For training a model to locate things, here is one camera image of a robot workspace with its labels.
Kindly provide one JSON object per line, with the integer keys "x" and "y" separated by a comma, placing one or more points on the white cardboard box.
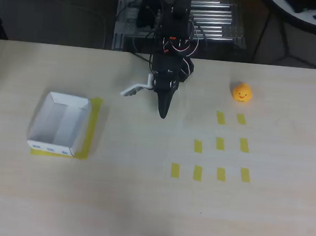
{"x": 59, "y": 121}

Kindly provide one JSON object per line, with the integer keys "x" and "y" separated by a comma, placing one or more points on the round white table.
{"x": 297, "y": 21}

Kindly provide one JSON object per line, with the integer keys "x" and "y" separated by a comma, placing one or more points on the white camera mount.
{"x": 135, "y": 89}

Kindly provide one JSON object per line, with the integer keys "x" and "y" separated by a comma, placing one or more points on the aluminium rack with rails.
{"x": 220, "y": 21}

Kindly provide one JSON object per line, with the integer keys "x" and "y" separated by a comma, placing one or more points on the black table leg frame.
{"x": 285, "y": 46}

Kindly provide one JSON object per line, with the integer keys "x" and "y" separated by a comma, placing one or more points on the black power adapter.
{"x": 147, "y": 13}

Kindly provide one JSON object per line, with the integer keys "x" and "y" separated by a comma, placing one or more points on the long yellow tape strip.
{"x": 92, "y": 123}
{"x": 48, "y": 153}

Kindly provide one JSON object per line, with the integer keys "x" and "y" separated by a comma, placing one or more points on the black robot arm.
{"x": 180, "y": 7}

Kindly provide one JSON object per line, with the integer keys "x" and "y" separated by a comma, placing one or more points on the yellow rubber duck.
{"x": 242, "y": 93}

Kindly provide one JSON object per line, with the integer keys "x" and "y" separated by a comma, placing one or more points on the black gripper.
{"x": 164, "y": 92}

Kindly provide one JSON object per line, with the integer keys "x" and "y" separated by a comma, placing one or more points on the short yellow tape strip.
{"x": 244, "y": 145}
{"x": 221, "y": 117}
{"x": 198, "y": 172}
{"x": 241, "y": 119}
{"x": 198, "y": 146}
{"x": 220, "y": 143}
{"x": 245, "y": 175}
{"x": 221, "y": 174}
{"x": 175, "y": 170}

